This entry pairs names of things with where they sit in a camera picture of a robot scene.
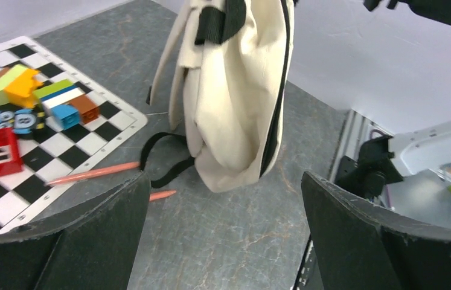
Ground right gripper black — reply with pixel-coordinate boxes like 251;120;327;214
363;0;451;30

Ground pink pen lower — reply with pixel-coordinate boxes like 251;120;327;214
149;190;177;202

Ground pink pen upper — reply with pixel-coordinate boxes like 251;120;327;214
45;162;141;185

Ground green orange toy block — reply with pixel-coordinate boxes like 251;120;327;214
0;64;44;109

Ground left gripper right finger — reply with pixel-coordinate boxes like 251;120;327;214
301;172;451;289

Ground blue black toy robot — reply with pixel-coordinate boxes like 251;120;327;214
0;108;46;140

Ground cream canvas backpack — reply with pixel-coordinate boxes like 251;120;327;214
146;1;295;193

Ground stacked colourful toy blocks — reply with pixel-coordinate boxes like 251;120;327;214
33;79;100;130

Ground black white chessboard mat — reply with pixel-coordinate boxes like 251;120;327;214
0;36;147;233

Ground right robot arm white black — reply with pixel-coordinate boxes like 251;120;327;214
334;1;451;199

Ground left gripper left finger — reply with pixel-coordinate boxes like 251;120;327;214
0;175;151;289

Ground pink pen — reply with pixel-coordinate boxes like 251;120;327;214
149;190;177;202
45;162;141;185

